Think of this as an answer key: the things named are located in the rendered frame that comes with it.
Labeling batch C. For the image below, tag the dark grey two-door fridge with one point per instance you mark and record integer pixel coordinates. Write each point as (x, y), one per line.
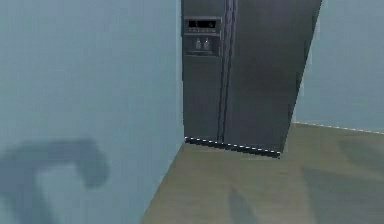
(260, 76)

